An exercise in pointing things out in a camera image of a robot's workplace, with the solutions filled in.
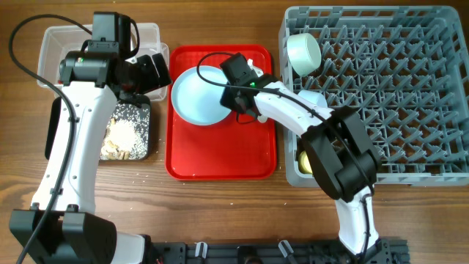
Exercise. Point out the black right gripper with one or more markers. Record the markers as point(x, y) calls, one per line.
point(226, 100)

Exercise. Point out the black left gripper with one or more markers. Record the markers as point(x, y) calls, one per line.
point(152, 81)

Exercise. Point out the light blue plate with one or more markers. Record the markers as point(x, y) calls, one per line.
point(196, 101)

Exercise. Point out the rice and food scraps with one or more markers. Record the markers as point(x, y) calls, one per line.
point(124, 135)

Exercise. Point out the light blue bowl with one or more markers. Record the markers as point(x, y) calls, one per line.
point(314, 97)

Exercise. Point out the green bowl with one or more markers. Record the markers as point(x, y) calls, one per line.
point(304, 53)

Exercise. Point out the yellow plastic cup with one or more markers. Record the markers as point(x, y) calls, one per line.
point(304, 164)

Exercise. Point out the white plastic spoon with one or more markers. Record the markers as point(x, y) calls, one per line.
point(262, 118)

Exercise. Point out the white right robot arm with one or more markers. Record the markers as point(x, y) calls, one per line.
point(342, 157)

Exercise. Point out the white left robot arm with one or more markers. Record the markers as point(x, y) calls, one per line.
point(60, 225)

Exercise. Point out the grey dishwasher rack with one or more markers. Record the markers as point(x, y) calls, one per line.
point(404, 69)

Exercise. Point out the red plastic tray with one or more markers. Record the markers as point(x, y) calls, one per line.
point(234, 149)

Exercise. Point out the black tray bin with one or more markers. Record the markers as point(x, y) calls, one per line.
point(141, 113)

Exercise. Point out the clear plastic bin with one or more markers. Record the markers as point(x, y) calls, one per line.
point(59, 41)

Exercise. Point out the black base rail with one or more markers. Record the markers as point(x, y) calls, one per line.
point(385, 251)

